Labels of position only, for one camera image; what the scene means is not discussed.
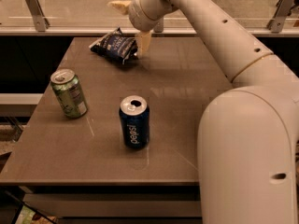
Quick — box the colourful package on floor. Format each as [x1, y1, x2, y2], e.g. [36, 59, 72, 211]
[12, 205, 58, 224]

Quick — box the metal railing bracket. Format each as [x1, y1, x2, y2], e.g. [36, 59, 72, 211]
[153, 18, 164, 33]
[25, 0, 50, 32]
[267, 0, 299, 33]

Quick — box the green soda can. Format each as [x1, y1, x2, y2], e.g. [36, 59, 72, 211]
[50, 69, 88, 119]

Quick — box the middle metal railing bracket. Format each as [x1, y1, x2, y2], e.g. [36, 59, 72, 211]
[153, 18, 164, 33]

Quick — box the blue Pepsi can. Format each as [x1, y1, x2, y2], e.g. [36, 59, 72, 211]
[119, 95, 150, 149]

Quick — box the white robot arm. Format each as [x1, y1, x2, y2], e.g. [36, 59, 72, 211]
[109, 0, 299, 224]

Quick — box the glass railing panel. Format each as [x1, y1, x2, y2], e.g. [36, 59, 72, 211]
[0, 0, 299, 30]

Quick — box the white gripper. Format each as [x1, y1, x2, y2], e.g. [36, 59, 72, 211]
[107, 0, 177, 58]

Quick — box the right metal railing bracket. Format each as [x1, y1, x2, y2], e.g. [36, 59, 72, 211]
[267, 0, 299, 33]

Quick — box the left metal railing bracket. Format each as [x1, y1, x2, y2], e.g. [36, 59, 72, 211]
[25, 0, 50, 32]

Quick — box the blue chip bag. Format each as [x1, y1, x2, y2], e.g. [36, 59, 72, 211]
[89, 28, 138, 64]

